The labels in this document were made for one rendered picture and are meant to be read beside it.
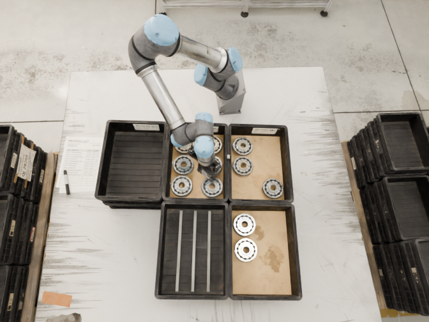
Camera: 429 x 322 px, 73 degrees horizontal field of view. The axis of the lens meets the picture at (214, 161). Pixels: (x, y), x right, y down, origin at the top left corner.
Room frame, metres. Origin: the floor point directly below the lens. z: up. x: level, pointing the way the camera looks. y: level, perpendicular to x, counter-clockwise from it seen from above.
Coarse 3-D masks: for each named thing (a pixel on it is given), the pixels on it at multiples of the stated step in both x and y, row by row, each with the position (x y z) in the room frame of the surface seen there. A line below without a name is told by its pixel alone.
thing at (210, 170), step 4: (200, 164) 0.43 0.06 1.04; (212, 164) 0.44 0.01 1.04; (216, 164) 0.43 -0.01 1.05; (200, 168) 0.44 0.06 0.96; (204, 168) 0.43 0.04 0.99; (208, 168) 0.43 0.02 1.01; (212, 168) 0.42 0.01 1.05; (216, 168) 0.44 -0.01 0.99; (220, 168) 0.46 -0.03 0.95; (208, 172) 0.43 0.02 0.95; (212, 172) 0.41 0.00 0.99; (208, 176) 0.41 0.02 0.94
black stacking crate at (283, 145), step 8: (232, 128) 0.69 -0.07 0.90; (240, 128) 0.70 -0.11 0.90; (248, 128) 0.70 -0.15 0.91; (280, 128) 0.72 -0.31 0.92; (280, 136) 0.71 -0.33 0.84; (280, 144) 0.67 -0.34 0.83; (288, 176) 0.47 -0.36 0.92; (288, 184) 0.43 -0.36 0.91; (288, 192) 0.40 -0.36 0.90; (248, 200) 0.33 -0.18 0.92
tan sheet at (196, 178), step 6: (222, 138) 0.67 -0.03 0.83; (222, 144) 0.63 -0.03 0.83; (174, 150) 0.57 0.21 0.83; (222, 150) 0.60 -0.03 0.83; (174, 156) 0.54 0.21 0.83; (216, 156) 0.56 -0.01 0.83; (222, 156) 0.57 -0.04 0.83; (198, 162) 0.52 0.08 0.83; (222, 162) 0.53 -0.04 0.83; (222, 168) 0.50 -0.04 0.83; (174, 174) 0.44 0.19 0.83; (192, 174) 0.45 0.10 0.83; (198, 174) 0.45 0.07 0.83; (222, 174) 0.47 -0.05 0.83; (192, 180) 0.42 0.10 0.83; (198, 180) 0.42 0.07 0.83; (222, 180) 0.44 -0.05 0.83; (180, 186) 0.38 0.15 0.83; (198, 186) 0.39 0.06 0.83; (210, 186) 0.40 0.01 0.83; (192, 192) 0.36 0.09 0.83; (198, 192) 0.36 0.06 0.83; (222, 192) 0.38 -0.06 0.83; (216, 198) 0.34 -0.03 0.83; (222, 198) 0.35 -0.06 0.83
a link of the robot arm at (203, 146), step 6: (198, 138) 0.48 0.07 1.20; (204, 138) 0.48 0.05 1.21; (210, 138) 0.49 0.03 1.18; (198, 144) 0.45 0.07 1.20; (204, 144) 0.45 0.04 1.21; (210, 144) 0.45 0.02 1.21; (198, 150) 0.43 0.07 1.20; (204, 150) 0.43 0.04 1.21; (210, 150) 0.43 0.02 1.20; (198, 156) 0.42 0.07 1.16; (204, 156) 0.42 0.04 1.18; (210, 156) 0.42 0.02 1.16; (204, 162) 0.42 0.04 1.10
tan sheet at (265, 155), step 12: (264, 144) 0.66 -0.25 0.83; (276, 144) 0.67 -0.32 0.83; (252, 156) 0.59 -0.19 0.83; (264, 156) 0.59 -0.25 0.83; (276, 156) 0.60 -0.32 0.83; (264, 168) 0.53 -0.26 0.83; (276, 168) 0.54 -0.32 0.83; (240, 180) 0.45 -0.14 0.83; (252, 180) 0.46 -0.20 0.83; (264, 180) 0.46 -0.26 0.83; (240, 192) 0.39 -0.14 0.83; (252, 192) 0.39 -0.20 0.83
